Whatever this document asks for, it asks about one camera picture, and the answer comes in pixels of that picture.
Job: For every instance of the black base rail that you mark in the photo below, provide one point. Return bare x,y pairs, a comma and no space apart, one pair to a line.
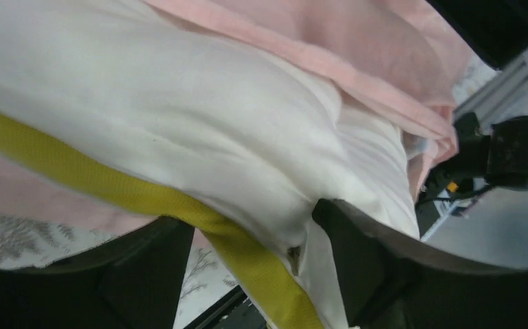
233,311

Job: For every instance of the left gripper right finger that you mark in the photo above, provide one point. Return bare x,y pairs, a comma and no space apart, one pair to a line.
390,280

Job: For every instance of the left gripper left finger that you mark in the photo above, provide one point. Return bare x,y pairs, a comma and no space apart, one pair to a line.
133,281

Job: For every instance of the white pillow yellow trim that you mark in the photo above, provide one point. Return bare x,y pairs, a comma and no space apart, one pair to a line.
111,113

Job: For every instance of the floral bed sheet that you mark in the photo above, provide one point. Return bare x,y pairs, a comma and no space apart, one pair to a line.
27,242

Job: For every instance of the pink pillowcase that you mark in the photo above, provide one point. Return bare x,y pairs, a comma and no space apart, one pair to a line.
398,58

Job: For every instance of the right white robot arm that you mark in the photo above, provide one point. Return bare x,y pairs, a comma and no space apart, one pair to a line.
497,31

